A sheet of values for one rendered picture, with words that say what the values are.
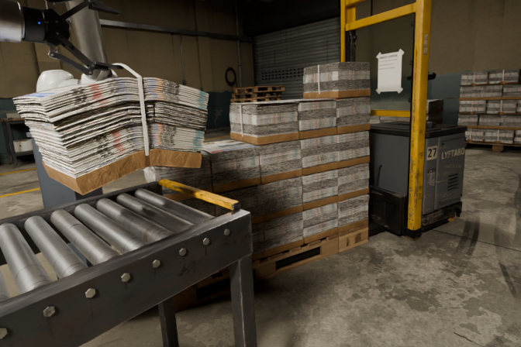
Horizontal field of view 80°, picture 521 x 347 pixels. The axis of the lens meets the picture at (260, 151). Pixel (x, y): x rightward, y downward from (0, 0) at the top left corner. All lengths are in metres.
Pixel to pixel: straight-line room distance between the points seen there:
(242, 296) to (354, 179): 1.47
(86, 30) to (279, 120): 1.03
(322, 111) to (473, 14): 6.27
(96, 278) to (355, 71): 1.87
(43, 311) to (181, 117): 0.51
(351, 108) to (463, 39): 5.98
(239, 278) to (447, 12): 7.64
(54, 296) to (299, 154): 1.52
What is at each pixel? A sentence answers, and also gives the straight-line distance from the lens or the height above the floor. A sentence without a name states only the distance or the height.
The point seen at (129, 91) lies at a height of 1.14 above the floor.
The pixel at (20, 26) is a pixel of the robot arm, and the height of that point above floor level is 1.29.
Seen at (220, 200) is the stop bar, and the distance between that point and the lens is 0.93.
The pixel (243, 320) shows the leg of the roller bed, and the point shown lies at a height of 0.49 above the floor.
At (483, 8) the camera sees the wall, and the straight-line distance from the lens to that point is 7.99.
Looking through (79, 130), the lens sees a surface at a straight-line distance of 0.78.
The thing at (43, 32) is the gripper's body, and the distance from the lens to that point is 0.89.
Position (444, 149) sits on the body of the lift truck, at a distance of 2.72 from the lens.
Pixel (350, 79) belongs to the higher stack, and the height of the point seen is 1.18.
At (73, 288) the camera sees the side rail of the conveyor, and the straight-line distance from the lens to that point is 0.69.
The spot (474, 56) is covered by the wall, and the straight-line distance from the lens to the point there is 7.90.
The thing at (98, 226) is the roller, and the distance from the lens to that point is 0.97.
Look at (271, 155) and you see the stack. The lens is 1.81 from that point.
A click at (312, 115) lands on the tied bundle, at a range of 1.94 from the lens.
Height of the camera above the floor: 1.12
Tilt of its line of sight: 11 degrees down
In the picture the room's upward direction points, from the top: 3 degrees counter-clockwise
